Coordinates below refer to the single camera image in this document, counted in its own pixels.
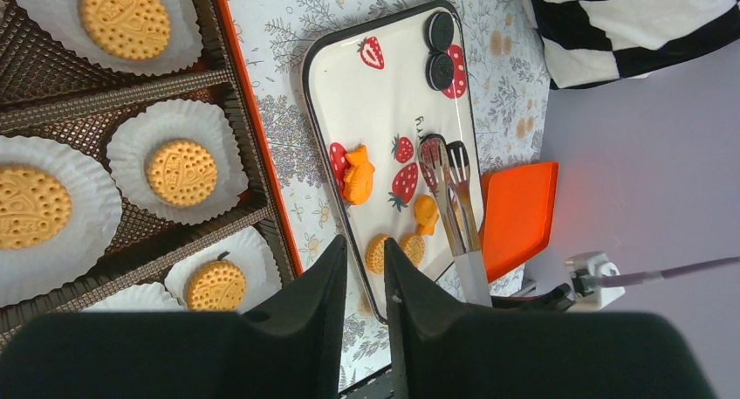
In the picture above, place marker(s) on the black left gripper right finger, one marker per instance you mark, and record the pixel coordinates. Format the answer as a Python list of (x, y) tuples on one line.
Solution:
[(444, 348)]

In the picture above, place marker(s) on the orange cookie tin box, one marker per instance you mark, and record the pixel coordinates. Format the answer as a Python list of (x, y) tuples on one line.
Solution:
[(51, 93)]

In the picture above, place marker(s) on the orange swirl cookie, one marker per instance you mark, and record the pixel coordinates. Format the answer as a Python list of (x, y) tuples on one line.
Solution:
[(426, 215), (358, 177)]

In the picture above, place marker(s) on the white strawberry tray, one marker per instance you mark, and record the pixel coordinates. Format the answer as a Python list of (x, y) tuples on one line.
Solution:
[(367, 85)]

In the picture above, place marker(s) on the orange tin lid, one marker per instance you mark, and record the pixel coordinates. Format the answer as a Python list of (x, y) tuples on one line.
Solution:
[(518, 213)]

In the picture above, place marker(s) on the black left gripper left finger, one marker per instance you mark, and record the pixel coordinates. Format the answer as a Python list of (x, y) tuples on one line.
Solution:
[(289, 346)]

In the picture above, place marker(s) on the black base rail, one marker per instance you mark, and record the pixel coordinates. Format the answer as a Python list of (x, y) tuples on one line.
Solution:
[(378, 385)]

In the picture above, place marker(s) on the checkered black white pillow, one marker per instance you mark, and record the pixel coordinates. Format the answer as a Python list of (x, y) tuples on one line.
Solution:
[(589, 43)]

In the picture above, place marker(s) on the black sandwich cookie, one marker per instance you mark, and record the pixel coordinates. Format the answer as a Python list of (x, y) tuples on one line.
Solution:
[(440, 71), (440, 30)]

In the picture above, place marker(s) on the round tan biscuit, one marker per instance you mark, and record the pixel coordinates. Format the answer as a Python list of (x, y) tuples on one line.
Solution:
[(134, 30), (413, 245), (35, 207), (218, 285), (182, 173), (375, 254)]

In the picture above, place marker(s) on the metal serving tongs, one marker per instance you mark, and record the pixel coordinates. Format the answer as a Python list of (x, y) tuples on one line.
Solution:
[(447, 170)]

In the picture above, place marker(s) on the white paper cupcake liner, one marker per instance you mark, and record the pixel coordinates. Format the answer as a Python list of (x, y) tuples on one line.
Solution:
[(136, 139), (96, 214), (248, 250), (60, 18), (151, 297)]

